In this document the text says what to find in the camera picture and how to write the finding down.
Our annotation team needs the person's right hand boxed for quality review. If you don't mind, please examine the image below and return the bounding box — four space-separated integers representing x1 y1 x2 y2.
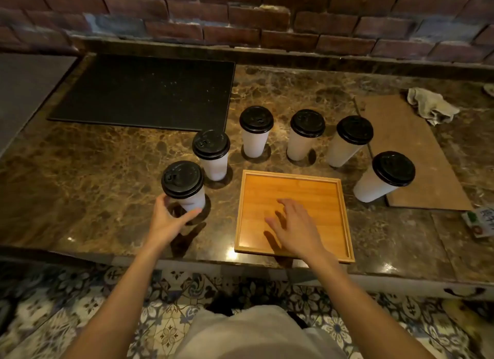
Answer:
263 197 334 263

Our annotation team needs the person's left hand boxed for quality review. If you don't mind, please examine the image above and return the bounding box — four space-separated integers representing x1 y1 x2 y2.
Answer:
148 194 203 251

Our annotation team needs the square wooden tray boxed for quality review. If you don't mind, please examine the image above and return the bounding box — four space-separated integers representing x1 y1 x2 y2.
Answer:
234 169 356 264

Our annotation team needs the white paper cup black lid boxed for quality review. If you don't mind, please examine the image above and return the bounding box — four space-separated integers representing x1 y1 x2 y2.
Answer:
161 160 206 213
191 129 231 182

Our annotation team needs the counter lidded cup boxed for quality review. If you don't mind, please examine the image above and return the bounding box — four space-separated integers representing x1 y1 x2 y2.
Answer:
239 106 417 204

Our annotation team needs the person's right forearm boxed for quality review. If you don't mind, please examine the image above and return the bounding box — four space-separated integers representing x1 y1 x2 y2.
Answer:
305 250 437 359

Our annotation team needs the person's left forearm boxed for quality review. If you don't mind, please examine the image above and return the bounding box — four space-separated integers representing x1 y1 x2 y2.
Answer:
63 241 174 359

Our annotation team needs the person's light grey clothing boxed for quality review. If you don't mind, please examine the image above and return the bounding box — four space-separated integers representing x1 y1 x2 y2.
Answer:
173 305 348 359

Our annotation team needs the white drawer front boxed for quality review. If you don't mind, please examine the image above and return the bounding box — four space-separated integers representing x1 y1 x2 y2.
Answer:
347 273 494 301

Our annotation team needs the black rubber mat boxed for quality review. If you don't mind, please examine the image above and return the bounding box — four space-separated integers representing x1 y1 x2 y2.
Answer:
47 53 236 133

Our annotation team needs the brown flat board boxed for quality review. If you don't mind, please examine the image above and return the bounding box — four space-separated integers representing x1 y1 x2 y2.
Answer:
354 95 474 212

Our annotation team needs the crumpled beige rag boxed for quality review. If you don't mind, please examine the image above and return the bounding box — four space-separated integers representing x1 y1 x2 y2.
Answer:
406 87 461 127

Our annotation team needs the white blue milk carton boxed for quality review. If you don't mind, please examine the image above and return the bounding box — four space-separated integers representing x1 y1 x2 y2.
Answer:
461 206 494 239

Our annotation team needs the yellow slipper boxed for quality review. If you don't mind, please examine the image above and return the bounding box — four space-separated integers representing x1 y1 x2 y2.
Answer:
441 299 494 352

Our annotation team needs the grey metal panel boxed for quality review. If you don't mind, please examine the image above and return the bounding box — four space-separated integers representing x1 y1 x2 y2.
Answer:
0 53 78 157

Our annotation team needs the black drawer handle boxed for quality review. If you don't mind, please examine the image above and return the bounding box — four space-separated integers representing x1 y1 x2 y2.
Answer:
444 287 486 298

